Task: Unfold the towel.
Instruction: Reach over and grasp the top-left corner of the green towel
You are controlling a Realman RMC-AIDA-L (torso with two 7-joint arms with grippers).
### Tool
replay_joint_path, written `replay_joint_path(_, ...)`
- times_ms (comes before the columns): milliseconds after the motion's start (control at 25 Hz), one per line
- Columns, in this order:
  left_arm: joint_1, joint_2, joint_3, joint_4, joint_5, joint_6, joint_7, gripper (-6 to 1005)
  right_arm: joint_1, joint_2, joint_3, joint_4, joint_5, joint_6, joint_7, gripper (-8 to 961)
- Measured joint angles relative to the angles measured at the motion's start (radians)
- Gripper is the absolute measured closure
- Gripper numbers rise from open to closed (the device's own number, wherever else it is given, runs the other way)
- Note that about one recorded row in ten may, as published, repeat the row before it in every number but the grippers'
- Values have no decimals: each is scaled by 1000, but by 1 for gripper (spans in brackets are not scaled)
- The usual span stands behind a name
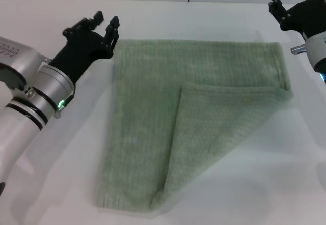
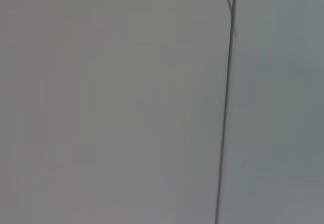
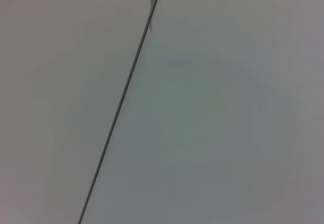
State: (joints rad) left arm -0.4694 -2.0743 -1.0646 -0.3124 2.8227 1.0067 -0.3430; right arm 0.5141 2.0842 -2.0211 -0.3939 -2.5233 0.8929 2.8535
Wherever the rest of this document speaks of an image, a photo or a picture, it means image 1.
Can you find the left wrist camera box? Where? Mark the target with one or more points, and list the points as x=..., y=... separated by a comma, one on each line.
x=17, y=57

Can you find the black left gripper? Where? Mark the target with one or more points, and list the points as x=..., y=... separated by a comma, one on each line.
x=79, y=49

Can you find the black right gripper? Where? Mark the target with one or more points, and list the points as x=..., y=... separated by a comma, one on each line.
x=308, y=16

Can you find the green terry towel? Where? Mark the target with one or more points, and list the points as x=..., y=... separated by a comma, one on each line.
x=147, y=113

